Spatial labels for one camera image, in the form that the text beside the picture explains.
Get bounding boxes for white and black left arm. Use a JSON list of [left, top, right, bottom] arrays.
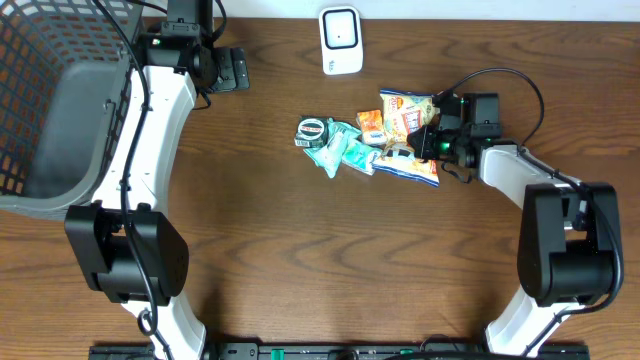
[[64, 33, 249, 359]]

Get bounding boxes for white barcode scanner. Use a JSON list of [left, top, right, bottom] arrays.
[[318, 6, 364, 76]]

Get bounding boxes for teal snack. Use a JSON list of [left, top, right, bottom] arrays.
[[304, 122, 361, 178]]

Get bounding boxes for round label dark packet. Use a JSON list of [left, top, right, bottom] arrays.
[[294, 116, 334, 148]]

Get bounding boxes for orange small packet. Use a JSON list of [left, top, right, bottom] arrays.
[[356, 110, 387, 146]]

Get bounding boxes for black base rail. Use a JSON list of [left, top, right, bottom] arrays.
[[88, 339, 591, 360]]

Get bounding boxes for dark mesh plastic basket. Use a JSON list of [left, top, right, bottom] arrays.
[[1, 0, 142, 221]]

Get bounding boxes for yellow snack bag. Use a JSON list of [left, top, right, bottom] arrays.
[[372, 89, 440, 187]]

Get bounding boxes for green tissue pack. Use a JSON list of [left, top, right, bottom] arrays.
[[342, 139, 382, 176]]

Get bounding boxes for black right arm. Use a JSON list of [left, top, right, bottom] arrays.
[[408, 90, 624, 357]]

